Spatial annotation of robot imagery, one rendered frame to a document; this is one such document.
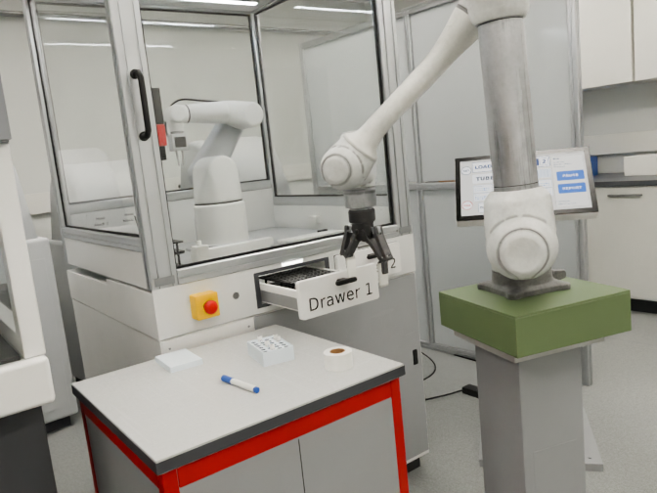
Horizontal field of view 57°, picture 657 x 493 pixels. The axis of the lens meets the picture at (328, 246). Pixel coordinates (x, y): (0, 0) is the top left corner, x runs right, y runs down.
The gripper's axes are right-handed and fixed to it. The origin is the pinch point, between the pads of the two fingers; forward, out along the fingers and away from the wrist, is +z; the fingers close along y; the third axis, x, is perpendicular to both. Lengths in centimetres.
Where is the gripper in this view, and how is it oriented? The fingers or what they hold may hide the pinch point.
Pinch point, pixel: (367, 279)
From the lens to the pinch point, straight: 172.0
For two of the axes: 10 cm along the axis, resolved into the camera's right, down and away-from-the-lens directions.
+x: -7.9, 1.7, -5.8
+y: -6.0, -0.6, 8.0
